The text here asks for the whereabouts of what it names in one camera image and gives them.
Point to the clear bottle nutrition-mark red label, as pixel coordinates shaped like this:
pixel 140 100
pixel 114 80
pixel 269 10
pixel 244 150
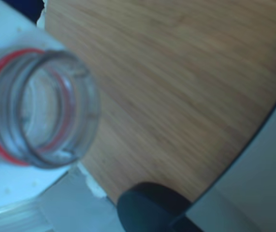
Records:
pixel 7 96

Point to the black round object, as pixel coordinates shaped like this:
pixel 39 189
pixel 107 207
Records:
pixel 147 207

